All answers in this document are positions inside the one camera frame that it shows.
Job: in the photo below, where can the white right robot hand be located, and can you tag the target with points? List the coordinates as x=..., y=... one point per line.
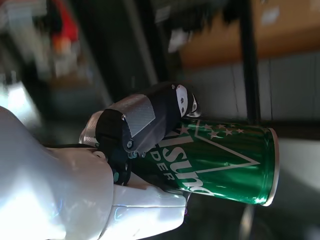
x=62, y=187

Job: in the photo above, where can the green soda can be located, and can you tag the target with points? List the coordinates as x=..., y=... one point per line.
x=225, y=162

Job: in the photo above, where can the brown paper box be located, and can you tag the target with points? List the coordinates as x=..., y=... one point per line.
x=282, y=27

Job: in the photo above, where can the red blurry object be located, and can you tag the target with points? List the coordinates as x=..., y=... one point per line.
x=68, y=27

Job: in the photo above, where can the black vertical post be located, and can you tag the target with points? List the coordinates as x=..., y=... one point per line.
x=250, y=62

